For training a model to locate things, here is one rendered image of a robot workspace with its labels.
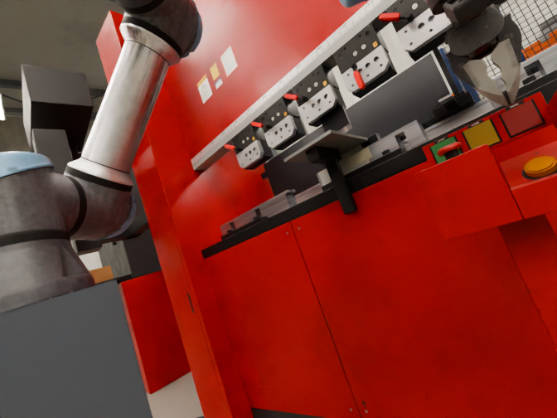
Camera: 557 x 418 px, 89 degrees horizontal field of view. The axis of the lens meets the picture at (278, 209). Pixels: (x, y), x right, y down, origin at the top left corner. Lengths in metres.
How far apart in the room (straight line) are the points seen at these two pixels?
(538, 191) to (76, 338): 0.63
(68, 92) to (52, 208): 1.34
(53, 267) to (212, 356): 1.10
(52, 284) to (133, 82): 0.37
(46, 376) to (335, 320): 0.83
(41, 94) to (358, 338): 1.72
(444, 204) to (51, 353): 0.58
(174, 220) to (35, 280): 1.06
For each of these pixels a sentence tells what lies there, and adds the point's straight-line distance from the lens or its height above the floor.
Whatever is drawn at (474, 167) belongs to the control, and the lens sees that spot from 0.53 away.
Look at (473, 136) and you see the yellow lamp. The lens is 0.68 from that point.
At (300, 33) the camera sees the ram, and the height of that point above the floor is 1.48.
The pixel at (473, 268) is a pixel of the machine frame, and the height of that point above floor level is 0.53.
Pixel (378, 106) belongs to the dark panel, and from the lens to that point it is 1.62.
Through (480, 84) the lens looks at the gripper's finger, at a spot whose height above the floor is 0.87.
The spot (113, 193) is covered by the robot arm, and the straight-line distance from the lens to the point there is 0.62.
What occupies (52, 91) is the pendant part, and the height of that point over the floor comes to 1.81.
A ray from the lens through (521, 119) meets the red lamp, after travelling 0.68.
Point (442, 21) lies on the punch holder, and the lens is 1.05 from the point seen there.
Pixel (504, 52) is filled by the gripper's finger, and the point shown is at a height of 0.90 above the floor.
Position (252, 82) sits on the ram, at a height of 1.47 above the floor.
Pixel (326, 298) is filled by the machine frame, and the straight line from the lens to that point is 1.06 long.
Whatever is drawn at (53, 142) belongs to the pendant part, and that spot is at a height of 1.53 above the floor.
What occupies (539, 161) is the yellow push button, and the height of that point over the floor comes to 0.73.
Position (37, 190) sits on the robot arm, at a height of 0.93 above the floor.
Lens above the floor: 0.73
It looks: 8 degrees up
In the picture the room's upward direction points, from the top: 20 degrees counter-clockwise
